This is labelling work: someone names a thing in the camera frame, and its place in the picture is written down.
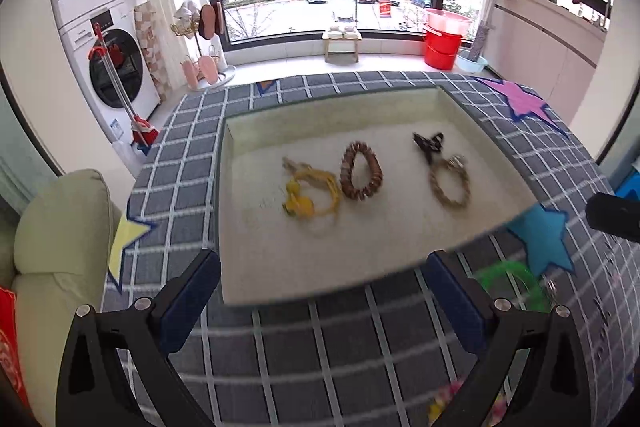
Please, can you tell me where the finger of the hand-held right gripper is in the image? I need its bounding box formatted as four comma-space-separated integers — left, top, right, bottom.
586, 192, 640, 244

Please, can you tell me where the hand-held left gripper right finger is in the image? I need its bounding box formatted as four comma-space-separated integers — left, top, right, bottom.
425, 249, 593, 427

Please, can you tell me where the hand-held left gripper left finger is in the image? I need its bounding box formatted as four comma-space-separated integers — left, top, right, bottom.
55, 248, 223, 427

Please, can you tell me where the beige shallow tray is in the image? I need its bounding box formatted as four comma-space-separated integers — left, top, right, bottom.
217, 86, 543, 307

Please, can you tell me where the braided tan bracelet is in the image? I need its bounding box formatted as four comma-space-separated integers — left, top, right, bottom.
429, 154, 473, 210

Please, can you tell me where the yellow cord bracelet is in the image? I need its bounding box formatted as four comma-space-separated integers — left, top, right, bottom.
281, 157, 343, 225

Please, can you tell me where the brown wooden bead bracelet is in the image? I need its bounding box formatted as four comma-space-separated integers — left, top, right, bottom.
339, 141, 383, 202

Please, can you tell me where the black claw hair clip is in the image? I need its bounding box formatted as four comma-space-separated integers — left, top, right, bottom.
412, 132, 446, 165

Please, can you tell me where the green plastic bangle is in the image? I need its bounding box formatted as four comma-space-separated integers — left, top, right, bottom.
475, 257, 551, 314

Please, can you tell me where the grey checked star tablecloth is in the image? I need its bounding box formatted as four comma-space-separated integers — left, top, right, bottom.
100, 69, 640, 427

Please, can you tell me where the pale green sofa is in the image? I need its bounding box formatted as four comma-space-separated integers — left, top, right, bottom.
0, 169, 126, 427

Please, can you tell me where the red mop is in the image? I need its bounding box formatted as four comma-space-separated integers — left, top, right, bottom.
89, 22, 161, 152

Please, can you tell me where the beige low cabinet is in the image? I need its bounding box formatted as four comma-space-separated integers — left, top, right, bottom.
482, 0, 608, 128

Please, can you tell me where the red patterned cushion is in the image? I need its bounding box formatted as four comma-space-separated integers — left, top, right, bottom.
0, 287, 31, 418

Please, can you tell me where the light blue plastic basin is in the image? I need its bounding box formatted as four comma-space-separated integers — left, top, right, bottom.
455, 49, 488, 74

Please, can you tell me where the grey patterned board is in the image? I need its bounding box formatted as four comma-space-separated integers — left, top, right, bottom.
470, 23, 492, 62

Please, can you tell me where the red plastic bucket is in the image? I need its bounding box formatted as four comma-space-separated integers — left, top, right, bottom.
422, 24, 463, 70

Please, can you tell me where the white washing machine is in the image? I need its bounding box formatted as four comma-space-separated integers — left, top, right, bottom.
60, 4, 163, 142

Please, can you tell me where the pink checkered folded mat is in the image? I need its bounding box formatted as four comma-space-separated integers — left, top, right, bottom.
135, 4, 173, 100

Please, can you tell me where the pink plastic basin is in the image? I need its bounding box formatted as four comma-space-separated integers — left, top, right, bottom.
424, 8, 473, 36

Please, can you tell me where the small wooden stool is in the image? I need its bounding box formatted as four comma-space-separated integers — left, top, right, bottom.
322, 29, 363, 64

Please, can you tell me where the metal slipper rack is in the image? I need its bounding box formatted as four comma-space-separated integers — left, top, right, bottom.
170, 0, 236, 90

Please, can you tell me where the pastel bead bracelet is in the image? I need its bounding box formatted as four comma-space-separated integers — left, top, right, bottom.
427, 379, 468, 425

